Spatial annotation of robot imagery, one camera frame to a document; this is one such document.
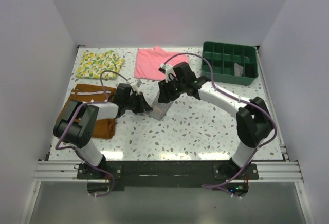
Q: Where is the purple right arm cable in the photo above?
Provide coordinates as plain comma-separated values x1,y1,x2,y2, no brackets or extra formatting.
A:
159,51,279,193

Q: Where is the grey rolled underwear in tray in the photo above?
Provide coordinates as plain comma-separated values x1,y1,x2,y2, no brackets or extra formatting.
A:
233,63,244,77

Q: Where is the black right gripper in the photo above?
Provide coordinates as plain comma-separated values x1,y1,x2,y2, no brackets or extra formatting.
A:
158,77,186,104

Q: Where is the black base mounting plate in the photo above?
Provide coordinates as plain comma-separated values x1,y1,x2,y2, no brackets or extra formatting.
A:
77,160,261,197

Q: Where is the green compartment tray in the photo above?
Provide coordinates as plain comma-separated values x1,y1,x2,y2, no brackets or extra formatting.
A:
201,41,259,86

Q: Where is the pink folded shirt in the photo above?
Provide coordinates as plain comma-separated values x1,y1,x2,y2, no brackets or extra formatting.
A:
134,46,177,81

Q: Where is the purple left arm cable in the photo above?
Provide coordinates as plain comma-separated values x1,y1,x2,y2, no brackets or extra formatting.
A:
54,70,132,198

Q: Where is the lemon print folded cloth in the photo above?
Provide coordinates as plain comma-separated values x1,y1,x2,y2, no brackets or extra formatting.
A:
75,50,125,80

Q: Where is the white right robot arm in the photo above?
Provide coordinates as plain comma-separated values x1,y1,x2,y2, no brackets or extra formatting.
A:
158,62,274,179

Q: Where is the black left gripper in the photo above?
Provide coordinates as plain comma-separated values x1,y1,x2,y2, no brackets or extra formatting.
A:
124,92,152,114

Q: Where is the aluminium front rail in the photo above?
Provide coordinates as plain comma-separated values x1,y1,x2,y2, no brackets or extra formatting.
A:
33,161,304,182

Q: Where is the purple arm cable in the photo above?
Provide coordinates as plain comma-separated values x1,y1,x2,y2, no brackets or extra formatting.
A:
159,51,279,193
54,70,132,198

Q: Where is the grey striped underwear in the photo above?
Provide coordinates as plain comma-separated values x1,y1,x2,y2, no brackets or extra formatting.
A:
149,92,173,121

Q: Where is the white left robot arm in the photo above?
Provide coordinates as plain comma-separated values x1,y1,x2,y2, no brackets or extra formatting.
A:
53,83,152,179

